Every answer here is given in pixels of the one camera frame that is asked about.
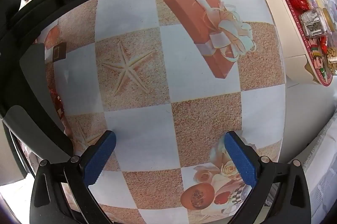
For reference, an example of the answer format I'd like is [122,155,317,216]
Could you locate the checkered printed tablecloth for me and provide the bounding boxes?
[21,0,287,224]

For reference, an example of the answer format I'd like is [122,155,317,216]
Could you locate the red oval tray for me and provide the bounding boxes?
[276,0,337,87]

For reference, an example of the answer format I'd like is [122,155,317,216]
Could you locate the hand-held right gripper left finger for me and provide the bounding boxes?
[29,130,117,224]

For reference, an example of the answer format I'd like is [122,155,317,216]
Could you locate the container of nuts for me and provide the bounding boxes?
[326,46,337,75]

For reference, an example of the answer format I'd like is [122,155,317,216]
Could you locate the white textured cloth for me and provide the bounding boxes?
[301,119,337,224]

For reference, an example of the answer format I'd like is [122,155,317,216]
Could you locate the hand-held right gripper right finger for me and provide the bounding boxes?
[224,130,311,224]

